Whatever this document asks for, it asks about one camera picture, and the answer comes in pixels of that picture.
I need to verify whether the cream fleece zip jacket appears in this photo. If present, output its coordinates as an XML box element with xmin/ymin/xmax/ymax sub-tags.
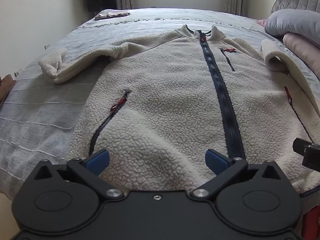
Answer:
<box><xmin>39</xmin><ymin>24</ymin><xmax>320</xmax><ymax>195</ymax></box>

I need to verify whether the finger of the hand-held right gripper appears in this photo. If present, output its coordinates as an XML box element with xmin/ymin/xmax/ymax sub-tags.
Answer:
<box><xmin>292</xmin><ymin>137</ymin><xmax>320</xmax><ymax>173</ymax></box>

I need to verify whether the brown wooden furniture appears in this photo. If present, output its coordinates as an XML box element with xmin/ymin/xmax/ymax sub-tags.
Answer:
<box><xmin>0</xmin><ymin>74</ymin><xmax>13</xmax><ymax>107</ymax></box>

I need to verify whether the grey checked bedspread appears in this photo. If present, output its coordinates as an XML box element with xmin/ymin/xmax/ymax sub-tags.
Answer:
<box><xmin>0</xmin><ymin>7</ymin><xmax>320</xmax><ymax>200</ymax></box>

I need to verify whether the red orange cloth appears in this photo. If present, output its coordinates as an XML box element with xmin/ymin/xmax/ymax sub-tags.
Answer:
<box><xmin>301</xmin><ymin>204</ymin><xmax>320</xmax><ymax>240</ymax></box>

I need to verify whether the light grey pillow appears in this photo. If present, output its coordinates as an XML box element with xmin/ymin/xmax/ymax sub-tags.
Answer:
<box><xmin>264</xmin><ymin>9</ymin><xmax>320</xmax><ymax>44</ymax></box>

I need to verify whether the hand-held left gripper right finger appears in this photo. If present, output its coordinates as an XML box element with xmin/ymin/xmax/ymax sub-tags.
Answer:
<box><xmin>190</xmin><ymin>149</ymin><xmax>285</xmax><ymax>202</ymax></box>

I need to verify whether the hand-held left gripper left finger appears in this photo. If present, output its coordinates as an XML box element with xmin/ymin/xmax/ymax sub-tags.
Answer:
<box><xmin>34</xmin><ymin>149</ymin><xmax>125</xmax><ymax>200</ymax></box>

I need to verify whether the folded brown pink cloth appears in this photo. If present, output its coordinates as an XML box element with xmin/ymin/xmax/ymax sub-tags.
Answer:
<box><xmin>94</xmin><ymin>9</ymin><xmax>132</xmax><ymax>21</ymax></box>

